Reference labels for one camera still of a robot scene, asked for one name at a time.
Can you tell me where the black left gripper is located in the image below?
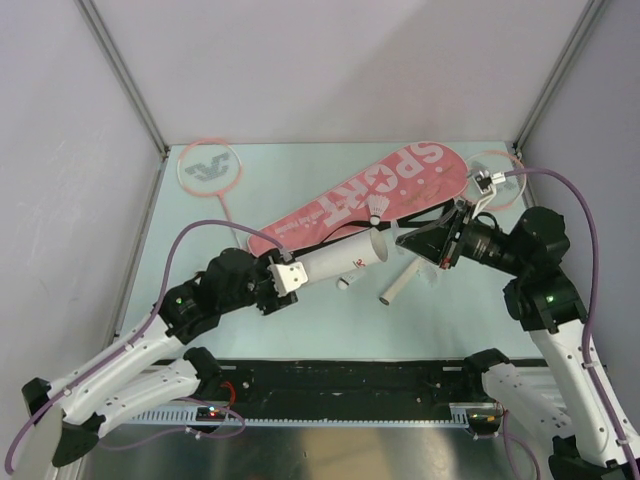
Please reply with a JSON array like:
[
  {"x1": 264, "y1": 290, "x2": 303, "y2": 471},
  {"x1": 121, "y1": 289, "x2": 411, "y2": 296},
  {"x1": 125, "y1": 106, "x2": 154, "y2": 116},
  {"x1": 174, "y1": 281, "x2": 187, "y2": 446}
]
[{"x1": 219, "y1": 248, "x2": 298, "y2": 314}]

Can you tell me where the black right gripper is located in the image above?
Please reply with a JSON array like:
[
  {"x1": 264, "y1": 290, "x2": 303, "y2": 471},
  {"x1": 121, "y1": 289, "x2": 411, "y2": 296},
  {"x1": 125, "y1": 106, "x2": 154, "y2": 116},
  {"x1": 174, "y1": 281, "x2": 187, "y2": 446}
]
[{"x1": 395, "y1": 199, "x2": 526, "y2": 274}]

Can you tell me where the white shuttlecock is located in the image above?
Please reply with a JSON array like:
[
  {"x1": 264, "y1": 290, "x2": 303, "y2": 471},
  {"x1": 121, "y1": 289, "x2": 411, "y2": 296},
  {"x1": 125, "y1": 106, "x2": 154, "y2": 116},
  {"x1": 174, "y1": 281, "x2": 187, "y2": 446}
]
[
  {"x1": 336, "y1": 271, "x2": 364, "y2": 291},
  {"x1": 367, "y1": 195, "x2": 390, "y2": 226}
]

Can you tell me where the white shuttlecock tube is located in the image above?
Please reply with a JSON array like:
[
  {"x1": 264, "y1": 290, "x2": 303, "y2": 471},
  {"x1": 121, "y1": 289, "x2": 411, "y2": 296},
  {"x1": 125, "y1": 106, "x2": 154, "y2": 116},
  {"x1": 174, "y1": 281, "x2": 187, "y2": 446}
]
[{"x1": 299, "y1": 229, "x2": 389, "y2": 283}]

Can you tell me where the clear tube lid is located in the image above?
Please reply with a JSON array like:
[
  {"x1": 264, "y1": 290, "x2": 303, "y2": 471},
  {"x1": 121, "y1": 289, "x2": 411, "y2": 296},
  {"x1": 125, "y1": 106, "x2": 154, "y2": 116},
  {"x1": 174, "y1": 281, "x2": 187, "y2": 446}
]
[{"x1": 388, "y1": 256, "x2": 438, "y2": 295}]

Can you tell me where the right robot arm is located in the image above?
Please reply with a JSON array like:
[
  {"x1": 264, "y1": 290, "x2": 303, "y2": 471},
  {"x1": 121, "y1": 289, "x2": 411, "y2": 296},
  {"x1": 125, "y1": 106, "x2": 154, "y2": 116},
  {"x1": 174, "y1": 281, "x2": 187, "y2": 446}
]
[{"x1": 396, "y1": 203, "x2": 639, "y2": 479}]

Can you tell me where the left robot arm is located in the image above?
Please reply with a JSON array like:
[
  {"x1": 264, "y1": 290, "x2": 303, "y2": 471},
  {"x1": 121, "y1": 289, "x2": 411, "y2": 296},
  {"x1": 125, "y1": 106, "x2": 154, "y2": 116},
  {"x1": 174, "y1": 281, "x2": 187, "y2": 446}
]
[{"x1": 22, "y1": 248, "x2": 308, "y2": 468}]

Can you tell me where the pink racket bag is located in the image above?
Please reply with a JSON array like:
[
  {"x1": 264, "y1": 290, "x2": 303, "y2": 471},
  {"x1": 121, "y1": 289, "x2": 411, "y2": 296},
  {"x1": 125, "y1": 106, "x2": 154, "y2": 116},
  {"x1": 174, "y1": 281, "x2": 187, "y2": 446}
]
[{"x1": 262, "y1": 141, "x2": 467, "y2": 251}]

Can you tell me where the pink racket right side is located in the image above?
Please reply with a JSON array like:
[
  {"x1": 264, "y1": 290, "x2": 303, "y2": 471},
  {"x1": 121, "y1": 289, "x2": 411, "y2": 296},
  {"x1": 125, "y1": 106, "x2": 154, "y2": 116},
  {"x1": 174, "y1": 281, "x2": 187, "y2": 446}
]
[{"x1": 378, "y1": 151, "x2": 530, "y2": 306}]

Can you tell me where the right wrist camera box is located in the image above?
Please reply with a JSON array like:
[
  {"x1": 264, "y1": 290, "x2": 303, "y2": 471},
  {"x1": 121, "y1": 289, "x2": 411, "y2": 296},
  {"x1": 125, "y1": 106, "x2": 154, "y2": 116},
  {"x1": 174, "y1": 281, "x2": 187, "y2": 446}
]
[{"x1": 469, "y1": 170, "x2": 506, "y2": 218}]

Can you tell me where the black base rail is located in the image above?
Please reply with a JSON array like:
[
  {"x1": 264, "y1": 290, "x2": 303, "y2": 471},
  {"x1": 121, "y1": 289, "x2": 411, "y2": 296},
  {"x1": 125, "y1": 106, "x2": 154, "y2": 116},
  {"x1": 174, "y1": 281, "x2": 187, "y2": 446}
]
[{"x1": 202, "y1": 360, "x2": 490, "y2": 413}]

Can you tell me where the white slotted cable duct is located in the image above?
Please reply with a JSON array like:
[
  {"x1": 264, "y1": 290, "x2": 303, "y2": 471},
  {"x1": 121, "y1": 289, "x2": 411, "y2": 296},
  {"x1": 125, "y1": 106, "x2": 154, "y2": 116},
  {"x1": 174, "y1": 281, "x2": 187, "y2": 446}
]
[{"x1": 126, "y1": 404, "x2": 501, "y2": 428}]

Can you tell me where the aluminium frame post right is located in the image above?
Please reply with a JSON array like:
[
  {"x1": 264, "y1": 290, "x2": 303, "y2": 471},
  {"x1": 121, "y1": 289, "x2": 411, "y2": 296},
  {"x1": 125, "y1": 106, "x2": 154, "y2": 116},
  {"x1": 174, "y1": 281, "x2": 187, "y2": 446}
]
[{"x1": 511, "y1": 0, "x2": 610, "y2": 155}]

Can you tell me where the aluminium frame post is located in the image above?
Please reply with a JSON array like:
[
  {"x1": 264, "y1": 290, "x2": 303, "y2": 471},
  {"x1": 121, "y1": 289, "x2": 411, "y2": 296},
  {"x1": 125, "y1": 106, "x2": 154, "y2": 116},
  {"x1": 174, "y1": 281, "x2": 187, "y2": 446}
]
[
  {"x1": 74, "y1": 0, "x2": 169, "y2": 160},
  {"x1": 511, "y1": 0, "x2": 610, "y2": 155}
]

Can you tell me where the aluminium frame post left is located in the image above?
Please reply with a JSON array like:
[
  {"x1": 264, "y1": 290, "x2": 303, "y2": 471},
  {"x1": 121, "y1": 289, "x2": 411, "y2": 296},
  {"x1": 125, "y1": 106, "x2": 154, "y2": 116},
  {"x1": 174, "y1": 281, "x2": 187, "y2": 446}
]
[{"x1": 74, "y1": 0, "x2": 169, "y2": 160}]

